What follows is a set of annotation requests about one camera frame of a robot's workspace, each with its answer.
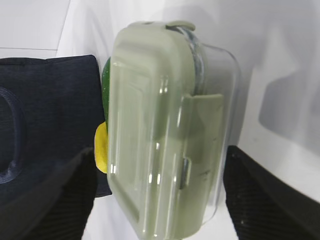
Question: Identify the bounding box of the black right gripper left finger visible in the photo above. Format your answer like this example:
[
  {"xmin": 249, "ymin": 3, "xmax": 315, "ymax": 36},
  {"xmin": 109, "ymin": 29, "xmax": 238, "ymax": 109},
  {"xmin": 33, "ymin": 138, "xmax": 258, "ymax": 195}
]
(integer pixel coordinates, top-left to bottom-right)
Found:
[{"xmin": 0, "ymin": 148, "xmax": 97, "ymax": 240}]

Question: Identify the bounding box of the yellow lemon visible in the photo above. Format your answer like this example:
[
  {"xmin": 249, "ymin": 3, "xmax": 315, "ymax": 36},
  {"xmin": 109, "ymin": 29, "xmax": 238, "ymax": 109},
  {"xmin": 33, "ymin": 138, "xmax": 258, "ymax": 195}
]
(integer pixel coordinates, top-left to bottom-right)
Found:
[{"xmin": 94, "ymin": 122, "xmax": 108, "ymax": 174}]

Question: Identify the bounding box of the green cucumber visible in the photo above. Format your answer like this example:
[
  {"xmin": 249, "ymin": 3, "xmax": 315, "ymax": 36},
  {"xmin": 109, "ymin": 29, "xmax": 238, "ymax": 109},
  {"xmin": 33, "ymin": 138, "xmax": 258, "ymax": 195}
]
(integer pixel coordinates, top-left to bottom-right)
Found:
[{"xmin": 101, "ymin": 57, "xmax": 111, "ymax": 124}]

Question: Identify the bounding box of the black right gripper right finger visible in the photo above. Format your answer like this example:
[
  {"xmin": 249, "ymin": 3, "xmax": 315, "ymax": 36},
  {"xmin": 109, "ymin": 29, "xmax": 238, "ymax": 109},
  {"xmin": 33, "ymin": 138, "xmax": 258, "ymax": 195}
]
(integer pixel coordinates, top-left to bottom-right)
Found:
[{"xmin": 224, "ymin": 145, "xmax": 320, "ymax": 240}]

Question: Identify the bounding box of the navy blue lunch bag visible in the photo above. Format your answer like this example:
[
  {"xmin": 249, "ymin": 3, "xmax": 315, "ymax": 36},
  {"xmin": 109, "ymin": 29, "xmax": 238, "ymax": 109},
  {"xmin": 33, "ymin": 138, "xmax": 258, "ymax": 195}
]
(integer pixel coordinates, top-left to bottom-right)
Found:
[{"xmin": 0, "ymin": 55, "xmax": 105, "ymax": 205}]

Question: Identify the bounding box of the glass container green lid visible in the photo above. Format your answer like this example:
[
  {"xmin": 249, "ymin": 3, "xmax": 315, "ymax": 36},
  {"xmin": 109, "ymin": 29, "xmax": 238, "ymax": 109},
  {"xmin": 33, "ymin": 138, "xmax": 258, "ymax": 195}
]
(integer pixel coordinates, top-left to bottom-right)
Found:
[{"xmin": 107, "ymin": 21, "xmax": 241, "ymax": 240}]

